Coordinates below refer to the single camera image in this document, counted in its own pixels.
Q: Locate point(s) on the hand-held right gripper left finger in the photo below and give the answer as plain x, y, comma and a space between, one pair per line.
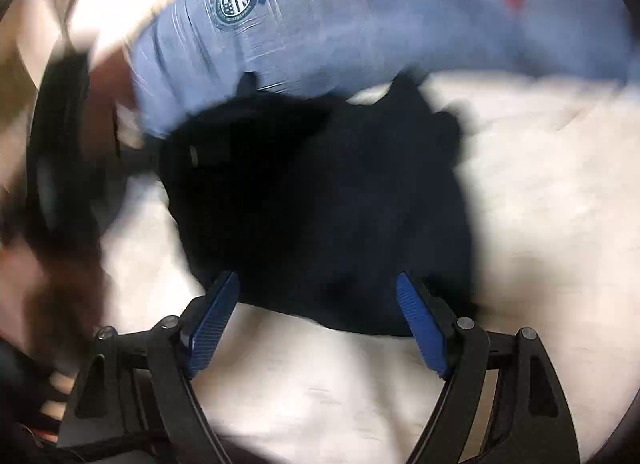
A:
212, 329

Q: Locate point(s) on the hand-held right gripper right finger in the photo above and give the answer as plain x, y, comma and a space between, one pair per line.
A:
422, 329

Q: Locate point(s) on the blue striped polo shirt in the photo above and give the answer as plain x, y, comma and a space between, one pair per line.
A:
375, 18

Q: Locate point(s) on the white bed sheet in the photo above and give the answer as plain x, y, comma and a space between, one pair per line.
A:
525, 194

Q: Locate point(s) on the dark navy garment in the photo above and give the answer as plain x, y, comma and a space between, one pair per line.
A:
320, 194

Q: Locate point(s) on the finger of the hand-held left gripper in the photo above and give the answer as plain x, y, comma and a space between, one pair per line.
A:
142, 158

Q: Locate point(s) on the person's left forearm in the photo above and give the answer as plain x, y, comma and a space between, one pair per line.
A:
35, 289

